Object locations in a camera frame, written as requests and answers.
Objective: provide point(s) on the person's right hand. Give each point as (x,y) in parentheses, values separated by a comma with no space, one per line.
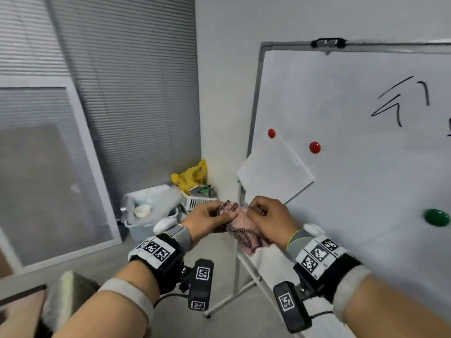
(274,221)

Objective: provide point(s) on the person's left hand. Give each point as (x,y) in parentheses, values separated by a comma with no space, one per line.
(202,220)

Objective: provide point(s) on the person's left thumb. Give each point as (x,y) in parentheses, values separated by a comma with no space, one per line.
(225,215)

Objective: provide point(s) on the person's right thumb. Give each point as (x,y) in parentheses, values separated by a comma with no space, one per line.
(255,212)

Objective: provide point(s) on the pink and black mesh cloth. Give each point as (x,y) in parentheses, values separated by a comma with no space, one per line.
(246,239)

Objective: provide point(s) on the person's left forearm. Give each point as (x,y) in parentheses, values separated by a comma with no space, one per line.
(105,313)

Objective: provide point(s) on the person's right forearm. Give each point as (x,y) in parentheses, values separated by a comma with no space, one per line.
(387,306)

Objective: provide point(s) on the white plastic basket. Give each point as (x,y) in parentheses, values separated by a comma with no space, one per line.
(197,201)

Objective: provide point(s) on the white paper sheet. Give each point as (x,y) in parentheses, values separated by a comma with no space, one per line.
(274,172)

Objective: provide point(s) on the yellow plastic bag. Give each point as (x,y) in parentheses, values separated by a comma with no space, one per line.
(190,175)

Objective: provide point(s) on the grey metal whiteboard stand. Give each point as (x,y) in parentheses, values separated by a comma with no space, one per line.
(243,271)

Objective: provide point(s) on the clear plastic storage bin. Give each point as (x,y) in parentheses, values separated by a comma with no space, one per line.
(151,198)

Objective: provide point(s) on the black left wrist marker band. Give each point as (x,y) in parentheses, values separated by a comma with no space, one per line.
(165,267)

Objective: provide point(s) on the black wrist marker band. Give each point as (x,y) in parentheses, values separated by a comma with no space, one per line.
(338,274)
(165,267)

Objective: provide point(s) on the small red round magnet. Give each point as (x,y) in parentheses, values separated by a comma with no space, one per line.
(271,133)

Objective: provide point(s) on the white bowl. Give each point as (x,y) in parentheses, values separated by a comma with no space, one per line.
(142,211)

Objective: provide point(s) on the large red round magnet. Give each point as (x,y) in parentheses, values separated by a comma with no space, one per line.
(315,147)

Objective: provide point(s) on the white whiteboard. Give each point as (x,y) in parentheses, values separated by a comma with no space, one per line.
(352,190)

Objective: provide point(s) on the black right wrist marker band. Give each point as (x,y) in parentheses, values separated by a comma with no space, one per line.
(338,274)

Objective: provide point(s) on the grey window blinds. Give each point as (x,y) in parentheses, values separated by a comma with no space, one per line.
(134,84)

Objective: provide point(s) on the grey fuzzy seat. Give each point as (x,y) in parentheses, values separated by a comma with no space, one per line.
(67,295)

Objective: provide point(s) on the green round magnet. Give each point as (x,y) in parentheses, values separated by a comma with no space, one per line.
(437,218)

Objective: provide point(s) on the black whiteboard clip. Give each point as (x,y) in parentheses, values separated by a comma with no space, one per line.
(327,43)

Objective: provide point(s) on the white framed glass panel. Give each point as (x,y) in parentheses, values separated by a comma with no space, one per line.
(42,172)

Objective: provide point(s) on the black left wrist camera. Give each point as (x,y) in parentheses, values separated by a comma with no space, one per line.
(199,288)

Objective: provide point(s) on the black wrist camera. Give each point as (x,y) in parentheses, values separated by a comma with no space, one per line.
(294,309)
(199,288)

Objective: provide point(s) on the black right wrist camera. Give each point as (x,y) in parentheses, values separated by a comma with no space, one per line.
(294,309)

